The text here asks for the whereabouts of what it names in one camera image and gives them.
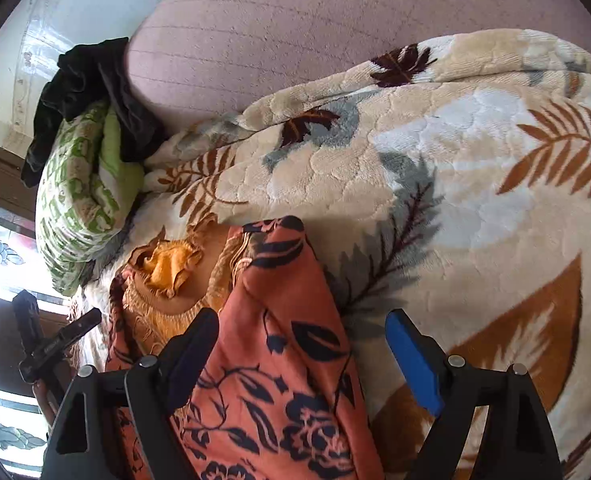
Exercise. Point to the green white patterned pillow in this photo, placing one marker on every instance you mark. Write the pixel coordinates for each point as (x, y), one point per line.
(84, 196)

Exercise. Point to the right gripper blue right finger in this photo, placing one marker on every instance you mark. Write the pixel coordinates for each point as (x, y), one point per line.
(420, 359)

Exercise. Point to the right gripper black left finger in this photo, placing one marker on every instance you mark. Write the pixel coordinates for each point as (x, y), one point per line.
(184, 357)

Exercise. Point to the orange floral garment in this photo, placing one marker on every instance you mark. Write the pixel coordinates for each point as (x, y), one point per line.
(279, 396)

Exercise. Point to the black cloth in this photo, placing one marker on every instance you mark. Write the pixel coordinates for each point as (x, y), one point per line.
(87, 74)

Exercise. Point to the cream leaf-print blanket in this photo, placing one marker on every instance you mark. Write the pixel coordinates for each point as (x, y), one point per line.
(449, 178)

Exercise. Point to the pink mattress sheet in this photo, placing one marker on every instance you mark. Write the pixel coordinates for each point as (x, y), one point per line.
(193, 59)

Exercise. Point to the stained glass window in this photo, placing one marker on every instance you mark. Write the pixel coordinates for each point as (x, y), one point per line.
(23, 429)

